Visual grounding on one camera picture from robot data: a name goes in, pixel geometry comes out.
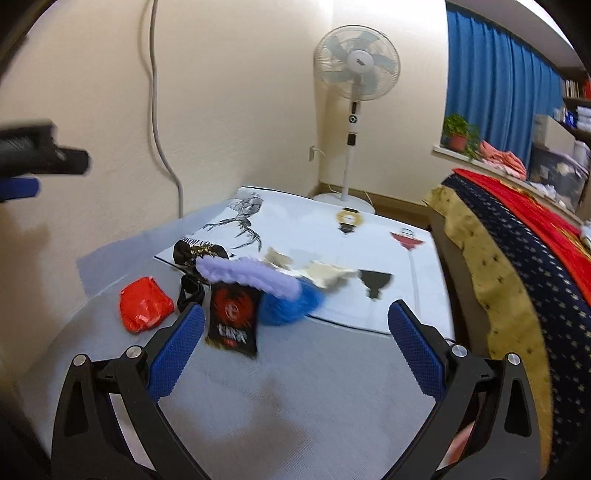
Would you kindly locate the black and gold packet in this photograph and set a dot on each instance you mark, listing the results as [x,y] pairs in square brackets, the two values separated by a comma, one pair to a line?
[198,251]

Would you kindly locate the small black wrapper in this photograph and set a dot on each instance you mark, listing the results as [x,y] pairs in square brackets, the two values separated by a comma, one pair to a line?
[189,293]

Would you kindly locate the white crumpled cloth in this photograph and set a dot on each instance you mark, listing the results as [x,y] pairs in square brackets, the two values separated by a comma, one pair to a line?
[586,237]

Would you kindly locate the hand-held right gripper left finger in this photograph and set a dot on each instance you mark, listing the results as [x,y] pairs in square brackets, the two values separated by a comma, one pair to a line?
[178,350]

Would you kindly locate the beige box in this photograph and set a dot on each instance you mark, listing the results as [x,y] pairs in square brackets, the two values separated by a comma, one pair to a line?
[551,131]

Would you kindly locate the potted green plant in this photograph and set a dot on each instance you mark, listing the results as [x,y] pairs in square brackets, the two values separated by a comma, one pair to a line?
[457,134]

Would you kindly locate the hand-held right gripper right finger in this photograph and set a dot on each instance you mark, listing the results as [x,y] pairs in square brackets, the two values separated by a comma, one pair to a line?
[415,346]

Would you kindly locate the red crumpled wrapper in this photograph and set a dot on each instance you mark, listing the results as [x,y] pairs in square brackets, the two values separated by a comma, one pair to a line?
[145,304]

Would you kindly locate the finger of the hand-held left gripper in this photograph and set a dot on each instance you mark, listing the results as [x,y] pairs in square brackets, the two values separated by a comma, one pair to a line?
[27,147]
[18,188]

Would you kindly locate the wooden bookshelf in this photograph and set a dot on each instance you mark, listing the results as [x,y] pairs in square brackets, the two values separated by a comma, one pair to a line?
[577,99]

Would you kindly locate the cream white plastic bag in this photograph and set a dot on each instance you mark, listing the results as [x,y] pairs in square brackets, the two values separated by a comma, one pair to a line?
[323,274]

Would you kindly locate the blue curtain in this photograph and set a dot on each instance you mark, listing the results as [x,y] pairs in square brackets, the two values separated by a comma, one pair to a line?
[498,92]

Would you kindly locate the red navy gold blanket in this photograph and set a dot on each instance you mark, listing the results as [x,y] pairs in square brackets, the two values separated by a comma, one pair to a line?
[531,258]

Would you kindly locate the purple fluffy cloth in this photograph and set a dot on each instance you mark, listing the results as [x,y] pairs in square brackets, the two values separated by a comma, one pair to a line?
[249,277]

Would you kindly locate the white wall outlet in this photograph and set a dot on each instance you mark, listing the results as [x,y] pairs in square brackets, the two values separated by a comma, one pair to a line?
[314,153]

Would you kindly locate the black packet with red emblem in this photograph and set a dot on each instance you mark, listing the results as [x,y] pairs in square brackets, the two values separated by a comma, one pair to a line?
[233,318]

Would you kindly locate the blue fluffy cloth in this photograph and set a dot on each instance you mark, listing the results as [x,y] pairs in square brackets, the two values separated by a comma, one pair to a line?
[288,307]

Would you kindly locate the white printed sheet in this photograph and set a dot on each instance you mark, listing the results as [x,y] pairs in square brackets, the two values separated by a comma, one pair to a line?
[314,230]

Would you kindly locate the white standing fan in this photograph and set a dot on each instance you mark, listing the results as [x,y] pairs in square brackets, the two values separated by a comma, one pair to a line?
[355,62]

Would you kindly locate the pink cloth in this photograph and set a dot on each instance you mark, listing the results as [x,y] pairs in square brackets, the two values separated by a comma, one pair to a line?
[501,159]

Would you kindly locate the clear storage box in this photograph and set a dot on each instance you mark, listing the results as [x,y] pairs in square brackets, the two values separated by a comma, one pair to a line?
[556,170]

